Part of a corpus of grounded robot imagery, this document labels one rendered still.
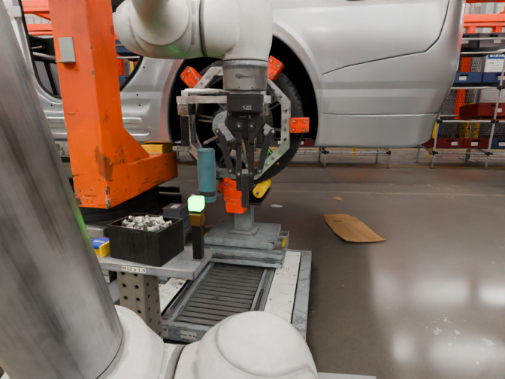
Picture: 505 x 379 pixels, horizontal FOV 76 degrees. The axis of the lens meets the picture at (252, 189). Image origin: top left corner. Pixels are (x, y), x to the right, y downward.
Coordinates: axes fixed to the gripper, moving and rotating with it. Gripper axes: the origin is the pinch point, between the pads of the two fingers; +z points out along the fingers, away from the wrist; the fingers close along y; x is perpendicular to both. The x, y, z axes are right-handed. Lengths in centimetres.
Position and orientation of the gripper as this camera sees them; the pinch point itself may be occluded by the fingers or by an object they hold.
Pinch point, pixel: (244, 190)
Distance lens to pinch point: 70.1
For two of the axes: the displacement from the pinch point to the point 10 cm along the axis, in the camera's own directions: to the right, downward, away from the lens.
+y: 10.0, 0.0, 0.4
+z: -0.1, 9.7, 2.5
